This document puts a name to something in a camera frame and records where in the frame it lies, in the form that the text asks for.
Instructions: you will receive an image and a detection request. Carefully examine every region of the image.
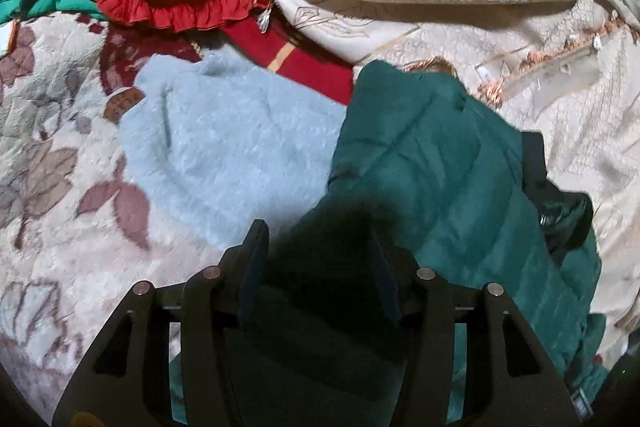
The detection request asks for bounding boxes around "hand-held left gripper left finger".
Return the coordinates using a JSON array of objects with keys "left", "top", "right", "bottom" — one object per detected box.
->
[{"left": 52, "top": 219, "right": 271, "bottom": 427}]

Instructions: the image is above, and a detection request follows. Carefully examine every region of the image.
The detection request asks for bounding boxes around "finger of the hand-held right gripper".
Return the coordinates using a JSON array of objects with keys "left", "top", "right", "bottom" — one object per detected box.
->
[{"left": 521, "top": 132, "right": 547, "bottom": 188}]

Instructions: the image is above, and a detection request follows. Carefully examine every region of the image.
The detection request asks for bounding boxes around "green quilted puffer jacket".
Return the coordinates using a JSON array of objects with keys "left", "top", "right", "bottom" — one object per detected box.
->
[{"left": 170, "top": 59, "right": 608, "bottom": 427}]

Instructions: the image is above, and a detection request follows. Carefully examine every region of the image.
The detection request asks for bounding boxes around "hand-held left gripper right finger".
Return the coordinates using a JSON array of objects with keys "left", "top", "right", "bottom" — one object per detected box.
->
[{"left": 370, "top": 227, "right": 583, "bottom": 427}]

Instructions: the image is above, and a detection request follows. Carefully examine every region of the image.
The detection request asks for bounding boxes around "red cloth with yellow stripe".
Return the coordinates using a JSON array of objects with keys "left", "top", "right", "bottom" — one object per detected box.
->
[{"left": 100, "top": 14, "right": 356, "bottom": 105}]

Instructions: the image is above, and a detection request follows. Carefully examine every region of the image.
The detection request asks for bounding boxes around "light blue fleece garment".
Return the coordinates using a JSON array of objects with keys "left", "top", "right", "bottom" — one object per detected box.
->
[{"left": 120, "top": 49, "right": 351, "bottom": 265}]

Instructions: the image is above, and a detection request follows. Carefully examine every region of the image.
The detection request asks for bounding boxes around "floral quilted blanket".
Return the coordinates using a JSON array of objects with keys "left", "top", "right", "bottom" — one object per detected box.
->
[{"left": 0, "top": 9, "right": 226, "bottom": 423}]

